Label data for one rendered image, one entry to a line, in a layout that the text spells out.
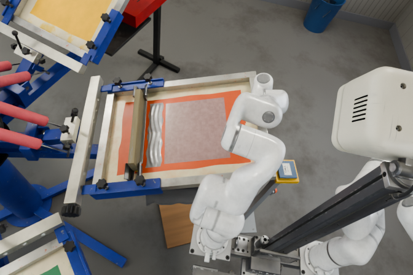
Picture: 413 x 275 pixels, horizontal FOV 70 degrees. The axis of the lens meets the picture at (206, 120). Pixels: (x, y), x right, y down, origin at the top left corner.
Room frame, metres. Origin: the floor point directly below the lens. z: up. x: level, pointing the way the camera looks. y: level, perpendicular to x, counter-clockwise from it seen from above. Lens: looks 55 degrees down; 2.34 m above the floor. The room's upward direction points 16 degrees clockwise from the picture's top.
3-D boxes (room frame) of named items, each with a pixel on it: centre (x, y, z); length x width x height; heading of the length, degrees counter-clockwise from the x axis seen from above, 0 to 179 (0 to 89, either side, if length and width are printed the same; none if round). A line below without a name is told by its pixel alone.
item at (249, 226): (0.79, -0.49, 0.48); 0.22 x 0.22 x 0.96; 16
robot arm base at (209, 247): (0.28, -0.15, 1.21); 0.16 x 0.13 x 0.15; 4
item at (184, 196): (0.59, -0.01, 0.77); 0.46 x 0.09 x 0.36; 106
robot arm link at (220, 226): (0.30, -0.14, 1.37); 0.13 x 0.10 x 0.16; 85
